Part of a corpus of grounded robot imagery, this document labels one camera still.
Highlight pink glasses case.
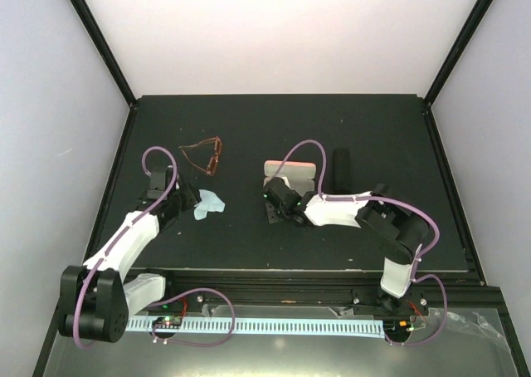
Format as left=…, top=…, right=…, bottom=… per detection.
left=263, top=160, right=316, bottom=196

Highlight black glasses case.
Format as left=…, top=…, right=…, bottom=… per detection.
left=333, top=148, right=352, bottom=194

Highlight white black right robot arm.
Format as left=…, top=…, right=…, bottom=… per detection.
left=262, top=177, right=431, bottom=315

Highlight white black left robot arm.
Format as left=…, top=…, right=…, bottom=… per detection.
left=57, top=167, right=201, bottom=346

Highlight left base circuit board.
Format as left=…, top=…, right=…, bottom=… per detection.
left=152, top=316, right=182, bottom=330

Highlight base circuit board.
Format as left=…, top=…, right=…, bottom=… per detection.
left=382, top=320, right=426, bottom=333
left=152, top=316, right=182, bottom=330

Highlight right base circuit board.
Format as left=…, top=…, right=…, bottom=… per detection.
left=382, top=320, right=426, bottom=333

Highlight brown frame sunglasses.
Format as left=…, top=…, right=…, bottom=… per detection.
left=178, top=136, right=223, bottom=177

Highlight white slotted cable duct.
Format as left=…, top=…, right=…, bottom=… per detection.
left=125, top=316, right=385, bottom=339

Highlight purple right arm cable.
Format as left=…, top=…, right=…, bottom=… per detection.
left=271, top=140, right=451, bottom=348

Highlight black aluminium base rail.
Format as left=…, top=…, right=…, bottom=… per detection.
left=130, top=283, right=428, bottom=316

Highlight left black frame post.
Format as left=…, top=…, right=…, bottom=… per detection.
left=69, top=0, right=137, bottom=107

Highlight black frame post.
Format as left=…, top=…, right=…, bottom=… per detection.
left=69, top=0, right=137, bottom=107
left=424, top=0, right=494, bottom=109

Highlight right black frame post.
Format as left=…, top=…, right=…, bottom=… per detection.
left=424, top=0, right=494, bottom=109

